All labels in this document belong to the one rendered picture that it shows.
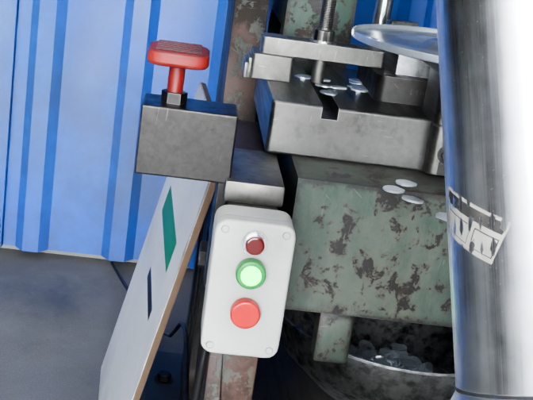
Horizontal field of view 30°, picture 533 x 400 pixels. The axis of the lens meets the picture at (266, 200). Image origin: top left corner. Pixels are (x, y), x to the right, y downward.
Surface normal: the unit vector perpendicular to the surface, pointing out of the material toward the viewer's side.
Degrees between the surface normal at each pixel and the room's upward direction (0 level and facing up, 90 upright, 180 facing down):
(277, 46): 90
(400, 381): 105
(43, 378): 0
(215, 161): 90
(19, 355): 0
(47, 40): 90
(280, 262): 90
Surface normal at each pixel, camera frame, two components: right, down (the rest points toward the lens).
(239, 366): 0.05, 0.29
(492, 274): -0.74, -0.02
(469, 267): -0.90, 0.00
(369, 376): -0.40, 0.46
